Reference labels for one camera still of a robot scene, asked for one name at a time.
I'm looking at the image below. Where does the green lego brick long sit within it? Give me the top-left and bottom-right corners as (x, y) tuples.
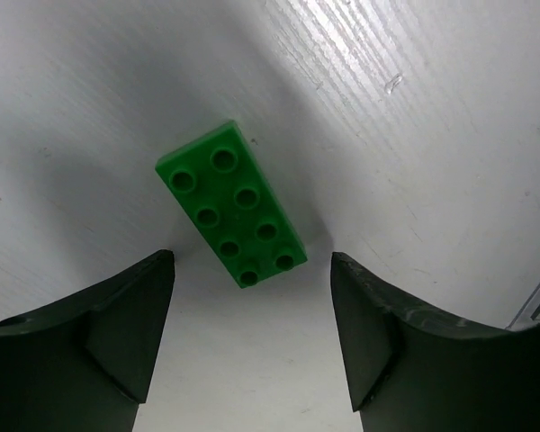
(155, 121), (307, 288)

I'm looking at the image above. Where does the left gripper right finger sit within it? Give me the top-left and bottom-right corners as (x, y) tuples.
(330, 252), (540, 431)

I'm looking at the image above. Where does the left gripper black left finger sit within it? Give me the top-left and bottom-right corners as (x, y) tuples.
(0, 249), (175, 431)

